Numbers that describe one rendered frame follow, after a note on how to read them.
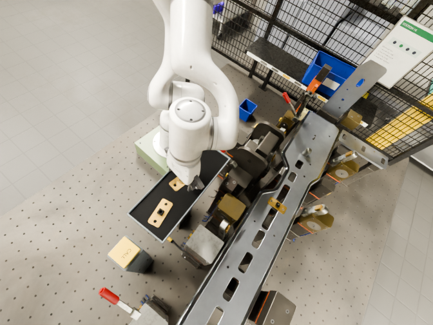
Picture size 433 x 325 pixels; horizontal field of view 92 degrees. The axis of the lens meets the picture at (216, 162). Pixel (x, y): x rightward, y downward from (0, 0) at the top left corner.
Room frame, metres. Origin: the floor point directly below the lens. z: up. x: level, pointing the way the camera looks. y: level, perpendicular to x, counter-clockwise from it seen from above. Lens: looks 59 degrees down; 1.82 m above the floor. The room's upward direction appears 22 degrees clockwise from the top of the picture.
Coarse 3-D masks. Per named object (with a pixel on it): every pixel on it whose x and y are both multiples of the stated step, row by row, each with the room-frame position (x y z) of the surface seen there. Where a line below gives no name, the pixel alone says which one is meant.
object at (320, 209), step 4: (320, 204) 0.43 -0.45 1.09; (324, 204) 0.43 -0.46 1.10; (304, 208) 0.44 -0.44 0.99; (308, 208) 0.43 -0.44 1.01; (312, 208) 0.43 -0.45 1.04; (316, 208) 0.42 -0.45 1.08; (320, 208) 0.41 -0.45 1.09; (324, 208) 0.41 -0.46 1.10; (328, 208) 0.42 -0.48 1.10; (304, 212) 0.42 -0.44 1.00; (308, 212) 0.41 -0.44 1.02; (312, 212) 0.41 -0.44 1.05; (316, 212) 0.40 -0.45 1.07; (320, 212) 0.40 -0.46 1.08; (324, 212) 0.40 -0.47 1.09; (304, 216) 0.41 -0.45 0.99
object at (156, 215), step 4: (164, 200) 0.19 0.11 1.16; (160, 204) 0.17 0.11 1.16; (168, 204) 0.18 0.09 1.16; (172, 204) 0.18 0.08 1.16; (156, 208) 0.16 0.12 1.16; (160, 208) 0.16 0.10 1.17; (164, 208) 0.16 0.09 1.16; (168, 208) 0.17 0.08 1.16; (156, 212) 0.14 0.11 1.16; (164, 212) 0.15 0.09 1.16; (152, 216) 0.13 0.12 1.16; (156, 216) 0.13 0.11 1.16; (160, 216) 0.14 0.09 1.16; (164, 216) 0.14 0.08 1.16; (148, 220) 0.12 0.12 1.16; (152, 220) 0.12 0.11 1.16; (160, 220) 0.13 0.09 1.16; (152, 224) 0.11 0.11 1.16; (156, 224) 0.11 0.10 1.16
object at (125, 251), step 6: (120, 240) 0.04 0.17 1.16; (126, 240) 0.04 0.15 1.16; (120, 246) 0.02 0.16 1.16; (126, 246) 0.03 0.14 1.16; (132, 246) 0.04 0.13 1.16; (114, 252) 0.01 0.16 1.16; (120, 252) 0.01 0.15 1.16; (126, 252) 0.02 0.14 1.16; (132, 252) 0.02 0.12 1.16; (138, 252) 0.03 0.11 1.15; (114, 258) -0.01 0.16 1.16; (120, 258) 0.00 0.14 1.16; (126, 258) 0.00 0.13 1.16; (132, 258) 0.01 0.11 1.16; (120, 264) -0.01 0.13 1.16; (126, 264) -0.01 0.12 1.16
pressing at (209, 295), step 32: (320, 128) 0.95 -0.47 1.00; (288, 160) 0.65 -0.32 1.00; (320, 160) 0.73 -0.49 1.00; (288, 192) 0.48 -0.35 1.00; (256, 224) 0.28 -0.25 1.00; (288, 224) 0.34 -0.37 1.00; (224, 256) 0.13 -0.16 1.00; (256, 256) 0.17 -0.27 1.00; (224, 288) 0.03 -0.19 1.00; (256, 288) 0.07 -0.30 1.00; (192, 320) -0.09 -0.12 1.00; (224, 320) -0.05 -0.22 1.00
